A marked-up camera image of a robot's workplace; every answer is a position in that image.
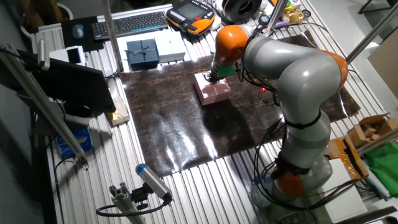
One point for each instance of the blue tissue pack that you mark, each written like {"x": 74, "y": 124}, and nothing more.
{"x": 76, "y": 141}

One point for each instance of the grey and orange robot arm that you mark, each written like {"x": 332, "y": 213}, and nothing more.
{"x": 295, "y": 74}

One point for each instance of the green wrist camera bracket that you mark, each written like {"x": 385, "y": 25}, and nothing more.
{"x": 227, "y": 71}

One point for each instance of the small box with gold foil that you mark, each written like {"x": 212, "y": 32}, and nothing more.
{"x": 119, "y": 113}

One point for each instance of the black keyboard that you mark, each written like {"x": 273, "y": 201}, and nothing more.
{"x": 130, "y": 24}

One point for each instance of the grey computer mouse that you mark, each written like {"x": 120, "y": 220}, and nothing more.
{"x": 78, "y": 31}

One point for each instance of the orange and black teach pendant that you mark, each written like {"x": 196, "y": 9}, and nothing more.
{"x": 190, "y": 14}

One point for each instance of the blue ribboned gift box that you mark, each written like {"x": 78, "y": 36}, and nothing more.
{"x": 143, "y": 56}

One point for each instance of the aluminium bar over cartons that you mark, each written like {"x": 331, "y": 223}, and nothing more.
{"x": 377, "y": 141}

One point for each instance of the upright aluminium profile post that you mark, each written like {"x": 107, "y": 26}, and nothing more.
{"x": 111, "y": 34}

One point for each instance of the pink ribboned box lid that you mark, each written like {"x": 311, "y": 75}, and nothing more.
{"x": 213, "y": 91}

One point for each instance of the silver cylindrical camera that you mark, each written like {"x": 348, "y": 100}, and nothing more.
{"x": 43, "y": 54}

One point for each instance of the long grey metal pole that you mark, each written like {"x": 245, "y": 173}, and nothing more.
{"x": 373, "y": 31}

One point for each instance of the orange taped carton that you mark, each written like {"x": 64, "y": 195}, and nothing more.
{"x": 348, "y": 155}

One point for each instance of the black monitor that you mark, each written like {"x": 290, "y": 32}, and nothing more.
{"x": 77, "y": 87}

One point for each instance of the grey metal post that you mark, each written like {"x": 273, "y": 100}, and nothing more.
{"x": 276, "y": 12}

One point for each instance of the white flat box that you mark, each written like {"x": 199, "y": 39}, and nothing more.
{"x": 345, "y": 202}

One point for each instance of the brown cardboard sheet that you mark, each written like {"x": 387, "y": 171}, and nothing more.
{"x": 385, "y": 68}

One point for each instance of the white gift box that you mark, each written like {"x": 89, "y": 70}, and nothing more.
{"x": 170, "y": 46}

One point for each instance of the white rounded object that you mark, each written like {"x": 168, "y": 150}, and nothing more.
{"x": 216, "y": 24}

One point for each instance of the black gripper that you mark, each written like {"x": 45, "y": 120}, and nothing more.
{"x": 214, "y": 76}

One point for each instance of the gold foil wrapped item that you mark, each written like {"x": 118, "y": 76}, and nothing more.
{"x": 293, "y": 16}

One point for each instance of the green cloth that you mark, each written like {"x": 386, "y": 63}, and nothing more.
{"x": 385, "y": 168}

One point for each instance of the pale blue roll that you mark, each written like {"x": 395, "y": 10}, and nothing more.
{"x": 376, "y": 185}

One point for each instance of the round black and blue tape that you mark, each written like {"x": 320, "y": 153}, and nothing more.
{"x": 264, "y": 19}

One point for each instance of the slanted aluminium frame bar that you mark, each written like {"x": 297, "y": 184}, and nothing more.
{"x": 46, "y": 109}

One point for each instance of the dark marble pattern mat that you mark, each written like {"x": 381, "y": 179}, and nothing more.
{"x": 174, "y": 118}

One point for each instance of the black mouse pad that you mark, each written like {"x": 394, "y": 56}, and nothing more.
{"x": 93, "y": 45}

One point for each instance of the short aluminium profile stub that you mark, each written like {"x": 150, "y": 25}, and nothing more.
{"x": 124, "y": 202}

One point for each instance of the white round basket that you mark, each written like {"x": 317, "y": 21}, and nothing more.
{"x": 66, "y": 8}

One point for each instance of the open cardboard box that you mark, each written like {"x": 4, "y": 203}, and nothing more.
{"x": 370, "y": 129}

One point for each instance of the silver camera with blue cap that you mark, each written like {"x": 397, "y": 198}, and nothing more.
{"x": 154, "y": 182}

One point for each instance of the white device with dark screen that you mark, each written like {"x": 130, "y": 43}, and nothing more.
{"x": 59, "y": 55}

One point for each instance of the black filament spool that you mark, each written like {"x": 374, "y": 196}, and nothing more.
{"x": 241, "y": 9}

